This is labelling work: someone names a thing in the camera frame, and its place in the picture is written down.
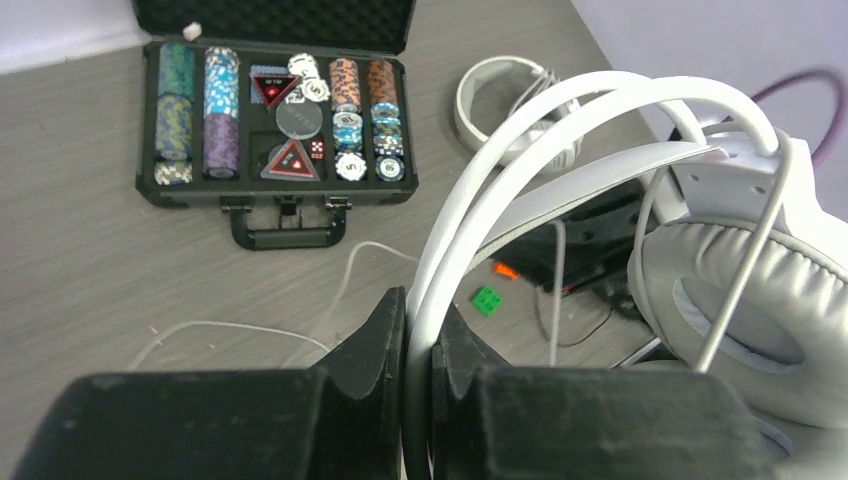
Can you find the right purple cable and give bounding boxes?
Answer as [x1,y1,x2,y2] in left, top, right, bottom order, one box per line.
[751,68,848,170]

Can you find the black poker chip case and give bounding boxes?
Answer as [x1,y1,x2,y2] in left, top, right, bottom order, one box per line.
[133,1,419,251]

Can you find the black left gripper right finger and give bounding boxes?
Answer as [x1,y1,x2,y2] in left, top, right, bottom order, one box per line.
[430,308,774,479]

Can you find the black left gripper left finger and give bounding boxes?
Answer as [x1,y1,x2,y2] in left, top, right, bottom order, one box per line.
[13,287,406,479]

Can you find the green toy brick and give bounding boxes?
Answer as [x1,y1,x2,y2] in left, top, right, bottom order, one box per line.
[470,285,503,317]

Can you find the white gaming headset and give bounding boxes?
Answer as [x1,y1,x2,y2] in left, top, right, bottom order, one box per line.
[453,55,584,175]

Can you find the orange toy brick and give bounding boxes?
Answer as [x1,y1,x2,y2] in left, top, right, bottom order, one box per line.
[493,262,521,280]

